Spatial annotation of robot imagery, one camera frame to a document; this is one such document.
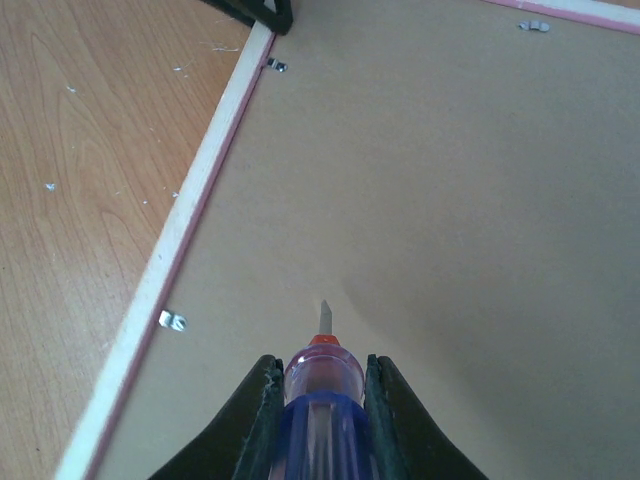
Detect metal retaining tab two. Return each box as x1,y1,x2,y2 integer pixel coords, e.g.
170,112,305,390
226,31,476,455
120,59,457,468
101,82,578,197
265,57,288,73

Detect metal retaining tab one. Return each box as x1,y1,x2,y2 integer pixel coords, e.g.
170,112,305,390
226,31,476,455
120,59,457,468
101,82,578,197
158,310,188,332

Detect blue red handled screwdriver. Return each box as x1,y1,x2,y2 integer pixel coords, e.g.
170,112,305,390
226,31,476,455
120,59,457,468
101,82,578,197
269,301,380,480

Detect brown frame backing board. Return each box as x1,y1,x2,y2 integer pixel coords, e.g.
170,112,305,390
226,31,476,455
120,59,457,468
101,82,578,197
94,0,640,480

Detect metal retaining tab three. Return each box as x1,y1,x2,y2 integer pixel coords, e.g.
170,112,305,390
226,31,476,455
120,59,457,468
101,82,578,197
518,20,550,33

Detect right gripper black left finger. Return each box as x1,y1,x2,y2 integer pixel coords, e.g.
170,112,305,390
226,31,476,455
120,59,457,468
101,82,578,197
151,354,284,479

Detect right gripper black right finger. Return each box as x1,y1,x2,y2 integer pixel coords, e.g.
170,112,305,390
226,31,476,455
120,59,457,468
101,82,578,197
364,354,487,480

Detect pink wooden picture frame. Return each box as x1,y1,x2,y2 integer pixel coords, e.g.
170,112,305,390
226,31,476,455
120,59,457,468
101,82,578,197
54,0,640,480

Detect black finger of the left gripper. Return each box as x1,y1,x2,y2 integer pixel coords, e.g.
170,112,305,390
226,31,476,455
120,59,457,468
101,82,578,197
202,0,293,35

